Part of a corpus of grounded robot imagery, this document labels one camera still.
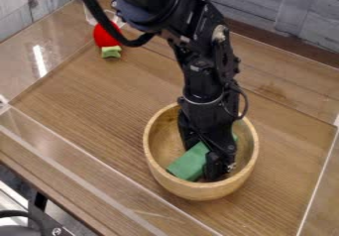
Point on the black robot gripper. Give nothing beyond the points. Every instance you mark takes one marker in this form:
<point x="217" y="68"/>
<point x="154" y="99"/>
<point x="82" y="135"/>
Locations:
<point x="206" y="121"/>

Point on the green rectangular block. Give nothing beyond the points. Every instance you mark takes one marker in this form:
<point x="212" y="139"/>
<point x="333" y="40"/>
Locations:
<point x="188" y="167"/>

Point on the light wooden bowl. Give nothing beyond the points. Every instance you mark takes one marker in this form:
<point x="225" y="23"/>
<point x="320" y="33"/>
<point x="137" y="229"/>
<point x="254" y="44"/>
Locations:
<point x="164" y="149"/>

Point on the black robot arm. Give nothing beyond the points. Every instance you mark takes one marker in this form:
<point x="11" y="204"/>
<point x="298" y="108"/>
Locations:
<point x="213" y="102"/>

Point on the red plush strawberry toy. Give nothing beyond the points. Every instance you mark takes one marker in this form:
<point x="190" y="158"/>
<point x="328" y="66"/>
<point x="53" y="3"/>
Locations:
<point x="106" y="42"/>

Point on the black table leg bracket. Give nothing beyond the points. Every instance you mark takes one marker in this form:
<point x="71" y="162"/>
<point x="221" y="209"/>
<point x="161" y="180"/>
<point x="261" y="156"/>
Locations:
<point x="53" y="228"/>

